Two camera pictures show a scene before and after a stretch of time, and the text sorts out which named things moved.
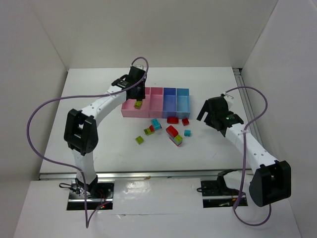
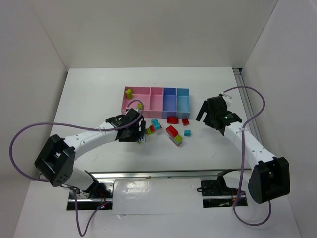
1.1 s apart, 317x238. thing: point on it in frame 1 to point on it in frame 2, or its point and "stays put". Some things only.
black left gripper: [137, 92] to [139, 131]
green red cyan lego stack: [156, 125] stays put
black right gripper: [210, 112] stays put
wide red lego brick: [172, 120] stays put
